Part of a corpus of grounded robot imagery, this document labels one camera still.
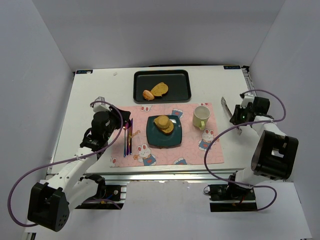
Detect sesame bun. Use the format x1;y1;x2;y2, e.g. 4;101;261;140
142;90;155;101

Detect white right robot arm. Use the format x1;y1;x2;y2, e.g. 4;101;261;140
221;94;299;198

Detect purple cable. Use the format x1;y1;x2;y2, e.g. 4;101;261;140
203;89;287;211
6;101;124;228

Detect black baking tray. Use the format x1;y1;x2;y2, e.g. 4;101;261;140
133;69;192;104

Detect teal square plate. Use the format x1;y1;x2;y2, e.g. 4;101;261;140
146;115;182;148

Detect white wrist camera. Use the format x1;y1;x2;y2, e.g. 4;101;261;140
240;93;255;109
90;96;110;113

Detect pink bunny placemat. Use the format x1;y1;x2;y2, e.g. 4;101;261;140
109;102;224;168

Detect small round bread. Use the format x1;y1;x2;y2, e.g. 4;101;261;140
154;115;171;129

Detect iridescent spoon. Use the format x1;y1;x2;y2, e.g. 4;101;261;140
123;124;128;158

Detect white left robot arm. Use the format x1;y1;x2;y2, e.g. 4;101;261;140
27;106;131;232

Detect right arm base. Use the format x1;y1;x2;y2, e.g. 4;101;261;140
203;183;258;213

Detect iridescent knife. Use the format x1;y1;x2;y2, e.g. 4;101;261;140
128;119;133;155

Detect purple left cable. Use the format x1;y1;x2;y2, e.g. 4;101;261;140
6;101;124;228

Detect lower bread slice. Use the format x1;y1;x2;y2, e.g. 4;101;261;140
150;82;169;97

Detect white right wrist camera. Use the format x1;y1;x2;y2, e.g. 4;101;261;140
240;93;255;109

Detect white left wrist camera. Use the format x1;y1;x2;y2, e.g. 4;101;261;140
90;96;110;113

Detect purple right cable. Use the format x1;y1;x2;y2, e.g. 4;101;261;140
203;89;287;211

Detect heart bread slice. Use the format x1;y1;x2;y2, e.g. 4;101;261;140
153;119;174;135

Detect pale green mug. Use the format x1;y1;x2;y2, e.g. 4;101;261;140
192;105;211;130

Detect metal tongs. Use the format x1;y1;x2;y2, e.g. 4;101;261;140
220;97;242;136

